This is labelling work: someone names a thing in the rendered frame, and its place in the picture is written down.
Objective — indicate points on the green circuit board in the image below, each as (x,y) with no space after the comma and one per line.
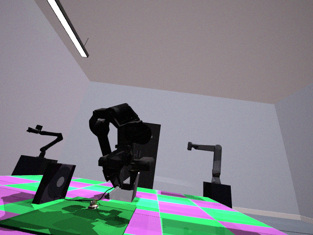
(74,218)

